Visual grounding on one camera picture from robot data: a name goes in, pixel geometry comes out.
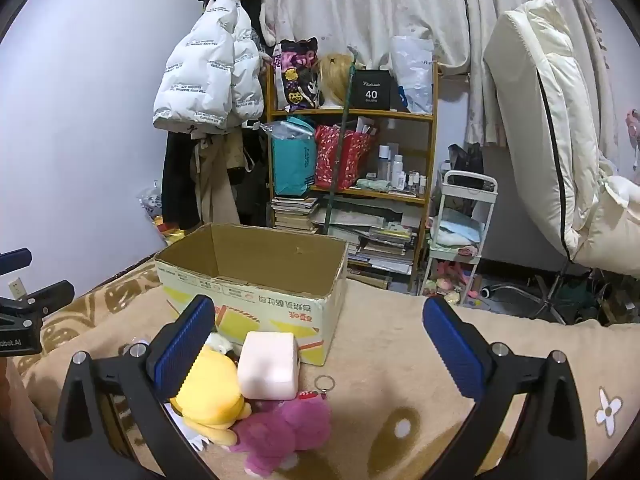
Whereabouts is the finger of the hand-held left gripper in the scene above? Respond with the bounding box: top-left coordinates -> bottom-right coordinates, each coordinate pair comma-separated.
0,247 -> 32,276
0,281 -> 76,326

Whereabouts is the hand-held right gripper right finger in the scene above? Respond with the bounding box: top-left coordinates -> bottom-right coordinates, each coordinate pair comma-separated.
422,296 -> 586,480

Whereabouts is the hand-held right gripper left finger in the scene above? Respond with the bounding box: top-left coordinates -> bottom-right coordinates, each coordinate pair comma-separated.
52,295 -> 221,480

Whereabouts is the yellow plush toy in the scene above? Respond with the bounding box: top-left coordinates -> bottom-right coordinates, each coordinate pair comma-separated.
169,345 -> 253,446

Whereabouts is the white pink square box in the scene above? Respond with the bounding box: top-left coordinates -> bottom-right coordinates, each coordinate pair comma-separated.
236,331 -> 301,401

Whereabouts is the cardboard box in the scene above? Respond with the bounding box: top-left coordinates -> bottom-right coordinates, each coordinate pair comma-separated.
154,223 -> 349,367

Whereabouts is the purple-pink plush bear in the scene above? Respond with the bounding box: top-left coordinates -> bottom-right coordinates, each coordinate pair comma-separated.
231,392 -> 333,477

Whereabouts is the person's left forearm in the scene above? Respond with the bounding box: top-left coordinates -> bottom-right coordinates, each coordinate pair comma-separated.
0,357 -> 53,480

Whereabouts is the beige printed blanket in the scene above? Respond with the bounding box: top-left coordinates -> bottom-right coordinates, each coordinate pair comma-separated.
15,260 -> 640,480

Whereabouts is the pile of small plush toys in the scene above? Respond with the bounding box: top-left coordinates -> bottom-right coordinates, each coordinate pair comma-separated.
425,262 -> 476,306

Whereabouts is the light blue folded cloth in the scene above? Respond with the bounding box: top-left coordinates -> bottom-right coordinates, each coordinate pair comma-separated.
430,210 -> 483,248

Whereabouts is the pile of magazines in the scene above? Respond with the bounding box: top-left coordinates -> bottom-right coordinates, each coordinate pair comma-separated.
310,207 -> 423,276

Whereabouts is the clear plastic bag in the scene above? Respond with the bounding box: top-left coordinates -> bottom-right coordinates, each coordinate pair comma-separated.
137,187 -> 166,221

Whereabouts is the black coat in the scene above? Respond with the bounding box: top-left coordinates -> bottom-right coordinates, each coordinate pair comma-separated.
161,130 -> 203,231

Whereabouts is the beige garment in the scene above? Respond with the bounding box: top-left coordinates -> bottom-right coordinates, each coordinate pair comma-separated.
192,132 -> 256,226

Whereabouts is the white trolley cart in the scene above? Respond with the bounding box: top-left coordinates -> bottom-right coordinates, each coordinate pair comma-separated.
417,170 -> 499,306

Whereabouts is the stack of books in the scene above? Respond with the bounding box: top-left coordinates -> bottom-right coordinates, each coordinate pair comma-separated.
271,195 -> 321,233

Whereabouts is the row of white bottles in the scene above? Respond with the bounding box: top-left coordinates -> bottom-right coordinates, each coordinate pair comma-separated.
377,144 -> 428,196

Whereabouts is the black bag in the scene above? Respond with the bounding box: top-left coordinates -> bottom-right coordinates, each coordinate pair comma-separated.
447,142 -> 485,177

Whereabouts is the teal paper bag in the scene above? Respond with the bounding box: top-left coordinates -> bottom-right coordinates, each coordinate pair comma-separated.
271,116 -> 318,197

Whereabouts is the red gift bag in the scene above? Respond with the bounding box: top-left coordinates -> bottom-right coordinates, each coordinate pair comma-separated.
314,124 -> 377,192

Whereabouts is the green pole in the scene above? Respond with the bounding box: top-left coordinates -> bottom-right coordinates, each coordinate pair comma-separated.
320,45 -> 366,236

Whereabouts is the cream office chair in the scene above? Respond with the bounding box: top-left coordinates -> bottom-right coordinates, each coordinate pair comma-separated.
482,0 -> 640,326

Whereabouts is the wooden shelf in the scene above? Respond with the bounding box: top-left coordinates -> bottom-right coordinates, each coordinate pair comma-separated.
265,60 -> 441,296

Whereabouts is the black box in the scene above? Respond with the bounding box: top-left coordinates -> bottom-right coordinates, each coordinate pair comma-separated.
350,69 -> 393,111

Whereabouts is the white puffer jacket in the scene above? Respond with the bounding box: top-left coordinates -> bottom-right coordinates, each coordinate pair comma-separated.
152,0 -> 266,133

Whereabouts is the white plastic bag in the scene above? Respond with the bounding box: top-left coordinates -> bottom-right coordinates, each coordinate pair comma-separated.
390,35 -> 435,115

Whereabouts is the printed tote bag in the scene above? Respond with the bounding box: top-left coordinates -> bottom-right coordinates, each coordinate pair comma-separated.
272,37 -> 321,111

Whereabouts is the blonde wig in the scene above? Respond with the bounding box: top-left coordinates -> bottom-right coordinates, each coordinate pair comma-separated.
317,52 -> 366,109

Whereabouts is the cream curtain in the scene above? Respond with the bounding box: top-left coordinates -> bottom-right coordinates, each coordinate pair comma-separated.
262,0 -> 621,146

